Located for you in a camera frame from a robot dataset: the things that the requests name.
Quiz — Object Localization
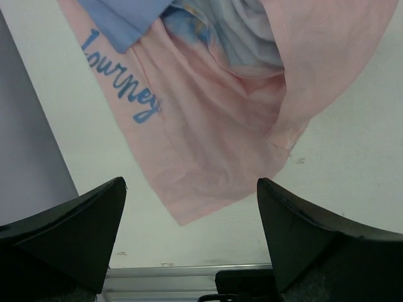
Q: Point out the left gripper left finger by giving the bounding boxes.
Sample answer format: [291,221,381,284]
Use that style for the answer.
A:
[1,177,127,301]

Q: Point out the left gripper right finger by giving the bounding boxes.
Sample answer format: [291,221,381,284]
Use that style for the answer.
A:
[257,178,402,301]

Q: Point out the blue pink printed pillowcase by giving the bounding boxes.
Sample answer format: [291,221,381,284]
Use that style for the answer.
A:
[59,1,398,225]

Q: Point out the front aluminium rail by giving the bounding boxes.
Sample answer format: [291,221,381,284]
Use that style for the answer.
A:
[96,264,272,301]

